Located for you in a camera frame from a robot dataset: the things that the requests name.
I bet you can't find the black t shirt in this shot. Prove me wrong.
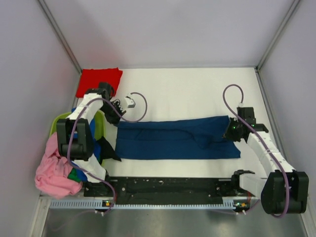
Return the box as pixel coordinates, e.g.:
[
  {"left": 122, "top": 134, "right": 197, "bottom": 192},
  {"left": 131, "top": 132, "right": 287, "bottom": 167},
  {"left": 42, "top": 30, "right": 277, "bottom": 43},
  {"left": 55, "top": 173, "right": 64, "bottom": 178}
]
[{"left": 97, "top": 137, "right": 121, "bottom": 162}]

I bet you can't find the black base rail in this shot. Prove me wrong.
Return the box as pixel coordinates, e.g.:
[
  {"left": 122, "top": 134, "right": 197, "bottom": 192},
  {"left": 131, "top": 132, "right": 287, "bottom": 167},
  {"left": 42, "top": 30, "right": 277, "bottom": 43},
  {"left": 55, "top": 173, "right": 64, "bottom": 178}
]
[{"left": 83, "top": 176, "right": 250, "bottom": 205}]

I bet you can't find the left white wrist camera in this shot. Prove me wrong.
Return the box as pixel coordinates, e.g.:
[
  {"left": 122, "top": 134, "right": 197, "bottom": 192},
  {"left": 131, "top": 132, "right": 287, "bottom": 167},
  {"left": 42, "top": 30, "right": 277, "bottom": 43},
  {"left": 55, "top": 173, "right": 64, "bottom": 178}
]
[{"left": 121, "top": 93, "right": 136, "bottom": 111}]

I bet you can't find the folded red t shirt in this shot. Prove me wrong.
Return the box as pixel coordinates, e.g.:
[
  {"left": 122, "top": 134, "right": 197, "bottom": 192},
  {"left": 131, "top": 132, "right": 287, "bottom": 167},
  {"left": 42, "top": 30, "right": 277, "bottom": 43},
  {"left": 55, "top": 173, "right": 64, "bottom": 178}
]
[{"left": 76, "top": 68, "right": 123, "bottom": 98}]

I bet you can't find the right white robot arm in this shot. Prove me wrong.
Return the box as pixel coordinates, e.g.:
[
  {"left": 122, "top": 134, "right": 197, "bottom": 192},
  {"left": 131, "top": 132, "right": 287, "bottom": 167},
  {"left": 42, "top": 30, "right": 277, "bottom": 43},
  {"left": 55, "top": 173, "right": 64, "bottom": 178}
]
[{"left": 224, "top": 107, "right": 309, "bottom": 216}]

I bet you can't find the bright blue t shirt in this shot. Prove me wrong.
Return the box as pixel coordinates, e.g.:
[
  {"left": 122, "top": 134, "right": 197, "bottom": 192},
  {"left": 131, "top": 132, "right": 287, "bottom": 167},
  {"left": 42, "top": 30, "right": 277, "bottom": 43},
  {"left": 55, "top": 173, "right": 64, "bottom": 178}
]
[{"left": 68, "top": 111, "right": 104, "bottom": 183}]

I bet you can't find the pink t shirt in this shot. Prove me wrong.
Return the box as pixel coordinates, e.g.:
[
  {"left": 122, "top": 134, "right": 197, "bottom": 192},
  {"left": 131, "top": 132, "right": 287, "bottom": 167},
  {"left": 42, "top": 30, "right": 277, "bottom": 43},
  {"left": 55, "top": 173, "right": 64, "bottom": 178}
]
[{"left": 35, "top": 132, "right": 82, "bottom": 199}]

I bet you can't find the green t shirt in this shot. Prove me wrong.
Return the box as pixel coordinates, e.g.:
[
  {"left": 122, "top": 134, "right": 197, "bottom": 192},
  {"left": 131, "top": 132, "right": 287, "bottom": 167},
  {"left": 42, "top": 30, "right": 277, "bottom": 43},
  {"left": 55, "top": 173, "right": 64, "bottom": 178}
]
[{"left": 67, "top": 168, "right": 81, "bottom": 183}]

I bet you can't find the grey slotted cable duct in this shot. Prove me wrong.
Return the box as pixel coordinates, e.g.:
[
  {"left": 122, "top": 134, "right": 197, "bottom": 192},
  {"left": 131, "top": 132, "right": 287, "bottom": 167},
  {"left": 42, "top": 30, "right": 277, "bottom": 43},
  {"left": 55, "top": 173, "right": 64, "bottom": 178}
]
[{"left": 49, "top": 199, "right": 236, "bottom": 210}]

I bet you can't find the aluminium frame post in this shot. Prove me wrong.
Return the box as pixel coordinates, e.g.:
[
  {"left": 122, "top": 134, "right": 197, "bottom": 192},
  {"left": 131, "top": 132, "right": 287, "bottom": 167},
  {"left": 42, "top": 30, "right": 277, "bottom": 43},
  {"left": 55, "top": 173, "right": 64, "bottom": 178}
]
[
  {"left": 37, "top": 0, "right": 82, "bottom": 74},
  {"left": 255, "top": 0, "right": 303, "bottom": 72}
]

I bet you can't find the right aluminium frame post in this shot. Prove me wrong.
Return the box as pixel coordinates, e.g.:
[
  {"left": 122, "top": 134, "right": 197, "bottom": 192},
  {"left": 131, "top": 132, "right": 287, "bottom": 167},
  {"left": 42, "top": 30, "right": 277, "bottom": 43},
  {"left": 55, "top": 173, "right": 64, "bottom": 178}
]
[{"left": 255, "top": 0, "right": 303, "bottom": 72}]

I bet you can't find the green plastic basket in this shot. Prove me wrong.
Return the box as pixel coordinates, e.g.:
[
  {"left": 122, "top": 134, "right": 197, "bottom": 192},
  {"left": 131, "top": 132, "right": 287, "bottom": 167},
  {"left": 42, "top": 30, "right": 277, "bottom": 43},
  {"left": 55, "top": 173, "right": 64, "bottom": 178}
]
[{"left": 50, "top": 110, "right": 108, "bottom": 165}]

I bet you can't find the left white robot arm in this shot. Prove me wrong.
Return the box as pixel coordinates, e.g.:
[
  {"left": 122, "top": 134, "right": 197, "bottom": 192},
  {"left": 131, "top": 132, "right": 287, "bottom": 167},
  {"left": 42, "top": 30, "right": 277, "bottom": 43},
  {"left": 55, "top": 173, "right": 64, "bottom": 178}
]
[{"left": 56, "top": 82, "right": 125, "bottom": 196}]

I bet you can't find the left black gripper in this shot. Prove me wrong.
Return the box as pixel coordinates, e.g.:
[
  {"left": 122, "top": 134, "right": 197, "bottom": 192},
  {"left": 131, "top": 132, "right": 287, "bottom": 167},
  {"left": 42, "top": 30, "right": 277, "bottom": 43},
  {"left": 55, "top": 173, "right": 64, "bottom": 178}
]
[{"left": 99, "top": 101, "right": 126, "bottom": 125}]

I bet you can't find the navy blue t shirt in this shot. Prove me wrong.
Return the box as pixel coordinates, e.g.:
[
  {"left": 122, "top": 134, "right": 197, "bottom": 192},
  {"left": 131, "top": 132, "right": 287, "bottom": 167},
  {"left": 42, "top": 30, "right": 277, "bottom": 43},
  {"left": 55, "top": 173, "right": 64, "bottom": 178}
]
[{"left": 115, "top": 116, "right": 240, "bottom": 160}]

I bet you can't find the left aluminium frame post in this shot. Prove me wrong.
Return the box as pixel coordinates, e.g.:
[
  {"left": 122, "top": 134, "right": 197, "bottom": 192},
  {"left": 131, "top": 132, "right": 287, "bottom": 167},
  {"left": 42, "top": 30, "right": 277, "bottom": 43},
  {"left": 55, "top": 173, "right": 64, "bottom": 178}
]
[{"left": 37, "top": 0, "right": 82, "bottom": 74}]

